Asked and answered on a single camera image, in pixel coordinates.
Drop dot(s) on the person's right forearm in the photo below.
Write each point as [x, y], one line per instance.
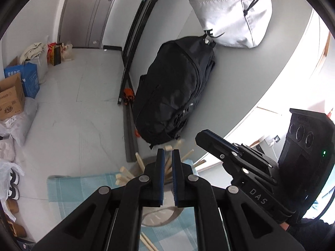
[314, 234]

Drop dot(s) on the blue cardboard box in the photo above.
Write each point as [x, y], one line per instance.
[30, 79]

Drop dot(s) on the brown slipper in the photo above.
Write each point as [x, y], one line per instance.
[12, 205]
[17, 229]

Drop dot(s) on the orange black tool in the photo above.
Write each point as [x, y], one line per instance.
[128, 94]

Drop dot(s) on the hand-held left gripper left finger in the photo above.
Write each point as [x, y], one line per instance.
[161, 175]

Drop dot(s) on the black white sneaker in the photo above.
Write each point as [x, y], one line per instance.
[13, 192]
[13, 177]

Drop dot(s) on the white wall socket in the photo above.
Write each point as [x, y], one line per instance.
[274, 139]

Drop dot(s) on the teal plaid tablecloth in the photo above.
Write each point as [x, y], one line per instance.
[78, 188]

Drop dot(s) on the brown cardboard box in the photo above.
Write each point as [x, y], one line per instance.
[11, 99]

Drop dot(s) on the light grey hanging bag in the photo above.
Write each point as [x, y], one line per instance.
[230, 13]

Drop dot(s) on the bundle of wooden chopsticks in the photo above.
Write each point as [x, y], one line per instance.
[125, 174]

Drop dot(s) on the wooden sticks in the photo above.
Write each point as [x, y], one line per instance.
[153, 246]

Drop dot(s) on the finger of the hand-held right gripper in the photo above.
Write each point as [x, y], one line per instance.
[235, 162]
[248, 153]

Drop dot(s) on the white plastic bag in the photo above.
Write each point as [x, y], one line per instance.
[18, 125]

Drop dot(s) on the grey door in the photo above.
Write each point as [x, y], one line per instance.
[89, 10]

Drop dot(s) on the black backpack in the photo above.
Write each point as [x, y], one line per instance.
[170, 89]

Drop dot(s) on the black folded tripod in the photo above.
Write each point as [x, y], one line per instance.
[141, 21]

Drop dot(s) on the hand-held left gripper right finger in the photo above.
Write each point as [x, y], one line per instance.
[176, 177]

